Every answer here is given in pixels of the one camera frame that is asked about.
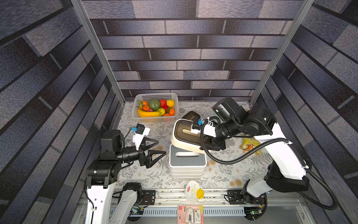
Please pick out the cream box dark lid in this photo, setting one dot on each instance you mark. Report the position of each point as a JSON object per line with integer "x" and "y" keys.
{"x": 191, "y": 115}
{"x": 183, "y": 138}

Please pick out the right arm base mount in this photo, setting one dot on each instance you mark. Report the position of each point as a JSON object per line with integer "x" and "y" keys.
{"x": 235, "y": 197}

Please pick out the aluminium rail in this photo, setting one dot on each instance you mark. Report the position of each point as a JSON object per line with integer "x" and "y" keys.
{"x": 205, "y": 197}

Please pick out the instant noodle cup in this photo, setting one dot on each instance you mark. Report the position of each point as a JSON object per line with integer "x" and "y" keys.
{"x": 194, "y": 191}

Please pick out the orange toy fruit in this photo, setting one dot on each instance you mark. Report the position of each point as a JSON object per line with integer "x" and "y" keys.
{"x": 172, "y": 111}

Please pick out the white box grey lid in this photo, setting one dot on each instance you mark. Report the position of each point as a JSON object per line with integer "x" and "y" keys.
{"x": 183, "y": 159}
{"x": 186, "y": 168}
{"x": 186, "y": 172}

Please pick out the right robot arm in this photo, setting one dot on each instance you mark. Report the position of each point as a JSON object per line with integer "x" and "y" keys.
{"x": 286, "y": 173}

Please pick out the yellow toy banana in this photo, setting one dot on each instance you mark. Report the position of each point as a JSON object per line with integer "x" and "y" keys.
{"x": 142, "y": 113}

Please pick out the yellow toy pepper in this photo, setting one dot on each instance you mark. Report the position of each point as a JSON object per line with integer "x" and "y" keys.
{"x": 170, "y": 103}

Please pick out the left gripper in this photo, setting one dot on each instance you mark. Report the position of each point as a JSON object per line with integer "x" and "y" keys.
{"x": 147, "y": 160}

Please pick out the yellow-green toy lemon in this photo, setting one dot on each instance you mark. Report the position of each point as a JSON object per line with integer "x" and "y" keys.
{"x": 161, "y": 111}

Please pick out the red toy pepper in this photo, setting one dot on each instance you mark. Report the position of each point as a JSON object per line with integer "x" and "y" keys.
{"x": 162, "y": 102}

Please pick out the pink packaged item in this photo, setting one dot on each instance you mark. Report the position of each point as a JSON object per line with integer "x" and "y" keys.
{"x": 190, "y": 214}

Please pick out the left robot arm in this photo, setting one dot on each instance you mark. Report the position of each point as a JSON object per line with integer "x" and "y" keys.
{"x": 103, "y": 172}

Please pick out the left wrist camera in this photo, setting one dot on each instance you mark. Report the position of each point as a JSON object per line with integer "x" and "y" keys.
{"x": 140, "y": 131}

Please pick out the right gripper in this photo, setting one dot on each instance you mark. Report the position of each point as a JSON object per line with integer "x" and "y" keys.
{"x": 212, "y": 141}

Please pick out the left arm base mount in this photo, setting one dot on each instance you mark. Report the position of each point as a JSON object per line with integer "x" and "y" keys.
{"x": 148, "y": 198}

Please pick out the white plastic fruit basket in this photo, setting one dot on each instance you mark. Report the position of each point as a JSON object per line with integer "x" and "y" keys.
{"x": 141, "y": 102}

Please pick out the snack bag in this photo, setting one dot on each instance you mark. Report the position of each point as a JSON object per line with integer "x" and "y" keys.
{"x": 249, "y": 144}

